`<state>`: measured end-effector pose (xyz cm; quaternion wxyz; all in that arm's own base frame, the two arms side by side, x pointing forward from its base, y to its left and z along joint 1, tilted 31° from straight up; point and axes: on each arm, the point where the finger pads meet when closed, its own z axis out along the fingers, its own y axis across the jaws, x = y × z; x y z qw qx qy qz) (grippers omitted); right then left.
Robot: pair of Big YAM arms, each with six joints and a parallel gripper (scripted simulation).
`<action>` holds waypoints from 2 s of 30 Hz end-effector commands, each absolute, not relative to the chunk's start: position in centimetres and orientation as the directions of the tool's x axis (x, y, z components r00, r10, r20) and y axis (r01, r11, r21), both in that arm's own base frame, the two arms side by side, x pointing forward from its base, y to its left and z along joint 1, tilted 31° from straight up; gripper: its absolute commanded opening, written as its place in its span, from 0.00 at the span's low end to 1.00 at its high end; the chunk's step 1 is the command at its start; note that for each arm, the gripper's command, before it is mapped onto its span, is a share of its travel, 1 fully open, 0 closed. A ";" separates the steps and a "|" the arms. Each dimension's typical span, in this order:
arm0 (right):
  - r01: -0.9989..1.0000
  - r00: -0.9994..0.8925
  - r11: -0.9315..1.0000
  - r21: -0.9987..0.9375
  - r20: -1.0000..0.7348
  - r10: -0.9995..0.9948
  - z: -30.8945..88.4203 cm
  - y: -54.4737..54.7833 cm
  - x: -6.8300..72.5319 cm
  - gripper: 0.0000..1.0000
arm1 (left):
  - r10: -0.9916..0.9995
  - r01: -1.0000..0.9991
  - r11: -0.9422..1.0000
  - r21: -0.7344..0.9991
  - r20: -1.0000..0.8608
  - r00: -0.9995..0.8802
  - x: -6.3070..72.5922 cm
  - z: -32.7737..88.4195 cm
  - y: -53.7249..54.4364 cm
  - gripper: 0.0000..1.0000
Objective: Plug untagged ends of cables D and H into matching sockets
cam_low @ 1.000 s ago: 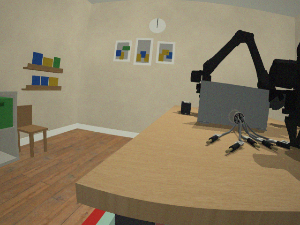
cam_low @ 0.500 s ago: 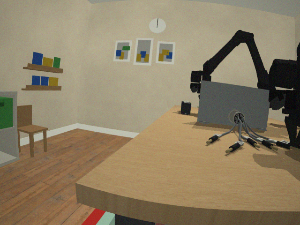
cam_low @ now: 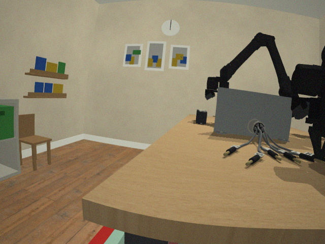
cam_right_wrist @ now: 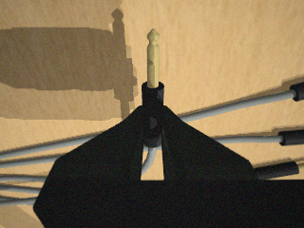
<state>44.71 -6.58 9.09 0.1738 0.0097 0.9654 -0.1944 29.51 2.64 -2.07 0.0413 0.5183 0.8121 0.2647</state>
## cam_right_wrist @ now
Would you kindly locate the black jack plug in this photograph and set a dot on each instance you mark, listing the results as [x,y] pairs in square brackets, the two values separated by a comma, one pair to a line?
[292,137]
[278,170]
[152,95]
[299,90]

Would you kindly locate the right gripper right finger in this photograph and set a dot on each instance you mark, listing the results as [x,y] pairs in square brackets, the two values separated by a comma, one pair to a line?
[196,156]

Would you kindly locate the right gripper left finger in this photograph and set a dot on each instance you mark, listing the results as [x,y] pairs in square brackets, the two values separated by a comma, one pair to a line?
[107,155]

